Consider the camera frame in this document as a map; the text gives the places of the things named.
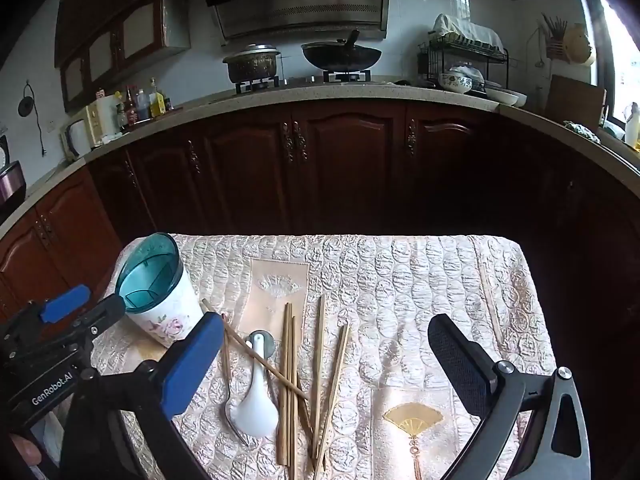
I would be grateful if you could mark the white floral utensil holder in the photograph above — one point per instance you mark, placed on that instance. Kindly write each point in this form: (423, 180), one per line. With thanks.
(165, 310)

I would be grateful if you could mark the stone kitchen countertop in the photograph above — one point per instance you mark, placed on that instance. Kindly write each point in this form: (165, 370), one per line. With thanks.
(350, 94)

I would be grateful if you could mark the white plastic bottle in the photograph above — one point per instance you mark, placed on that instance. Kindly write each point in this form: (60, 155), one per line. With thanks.
(632, 127)

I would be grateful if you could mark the black wok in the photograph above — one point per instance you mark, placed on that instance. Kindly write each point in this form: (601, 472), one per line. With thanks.
(340, 57)

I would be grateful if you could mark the steel range hood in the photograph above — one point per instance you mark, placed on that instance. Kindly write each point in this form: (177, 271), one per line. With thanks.
(300, 5)

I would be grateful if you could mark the white ceramic spoon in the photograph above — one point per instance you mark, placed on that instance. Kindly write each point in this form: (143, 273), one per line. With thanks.
(257, 405)

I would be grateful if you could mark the kitchen window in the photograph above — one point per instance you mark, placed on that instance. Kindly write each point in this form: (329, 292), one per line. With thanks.
(620, 60)

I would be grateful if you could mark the patterned ceramic bowl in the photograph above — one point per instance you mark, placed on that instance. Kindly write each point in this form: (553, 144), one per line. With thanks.
(455, 84)

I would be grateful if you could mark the white dial kitchen scale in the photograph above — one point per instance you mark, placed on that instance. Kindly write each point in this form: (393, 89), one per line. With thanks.
(3, 150)

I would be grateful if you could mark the crumpled dish rag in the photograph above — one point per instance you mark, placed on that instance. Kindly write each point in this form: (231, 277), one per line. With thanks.
(582, 131)

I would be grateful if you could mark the person's left hand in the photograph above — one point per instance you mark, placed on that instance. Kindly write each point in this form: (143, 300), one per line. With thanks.
(25, 449)

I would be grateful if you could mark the wooden cutting board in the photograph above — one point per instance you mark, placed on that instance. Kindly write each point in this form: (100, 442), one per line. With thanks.
(575, 102)

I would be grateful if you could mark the white cylindrical container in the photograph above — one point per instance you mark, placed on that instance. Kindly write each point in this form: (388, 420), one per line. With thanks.
(107, 115)

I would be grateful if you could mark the pink rice cooker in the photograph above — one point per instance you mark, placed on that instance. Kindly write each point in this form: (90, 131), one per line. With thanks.
(11, 182)

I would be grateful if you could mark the dark wooden base cabinets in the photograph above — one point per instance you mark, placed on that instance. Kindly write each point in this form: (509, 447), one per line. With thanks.
(350, 160)

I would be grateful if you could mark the pink quilted tablecloth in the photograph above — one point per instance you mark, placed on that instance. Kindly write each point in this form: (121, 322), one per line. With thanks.
(400, 285)

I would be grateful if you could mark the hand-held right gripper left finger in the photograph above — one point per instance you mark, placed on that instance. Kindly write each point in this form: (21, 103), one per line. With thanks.
(192, 365)

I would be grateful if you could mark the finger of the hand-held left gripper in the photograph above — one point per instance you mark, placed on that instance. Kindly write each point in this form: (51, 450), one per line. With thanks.
(65, 304)
(105, 312)

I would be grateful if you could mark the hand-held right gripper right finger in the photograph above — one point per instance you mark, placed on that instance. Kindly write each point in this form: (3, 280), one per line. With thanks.
(457, 365)

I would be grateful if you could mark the dark wooden wall cabinet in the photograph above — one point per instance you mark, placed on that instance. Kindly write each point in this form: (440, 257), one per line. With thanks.
(100, 35)

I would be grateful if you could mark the metal pot with lid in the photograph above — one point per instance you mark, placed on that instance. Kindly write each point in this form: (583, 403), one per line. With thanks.
(252, 65)

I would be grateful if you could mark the gas stove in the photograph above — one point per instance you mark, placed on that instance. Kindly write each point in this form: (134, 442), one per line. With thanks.
(300, 81)

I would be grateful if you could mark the wall chopstick holder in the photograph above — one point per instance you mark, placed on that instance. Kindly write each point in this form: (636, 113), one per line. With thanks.
(555, 47)

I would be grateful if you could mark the round tan hanging utensil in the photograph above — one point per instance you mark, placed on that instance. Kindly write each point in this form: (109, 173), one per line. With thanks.
(579, 45)

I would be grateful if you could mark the white bowls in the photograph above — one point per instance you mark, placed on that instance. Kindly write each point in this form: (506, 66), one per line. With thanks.
(502, 96)

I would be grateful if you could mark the group of condiment bottles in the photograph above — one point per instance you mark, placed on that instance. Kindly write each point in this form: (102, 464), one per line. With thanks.
(145, 105)

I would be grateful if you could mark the white cloth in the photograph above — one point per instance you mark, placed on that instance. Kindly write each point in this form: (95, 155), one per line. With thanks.
(465, 30)

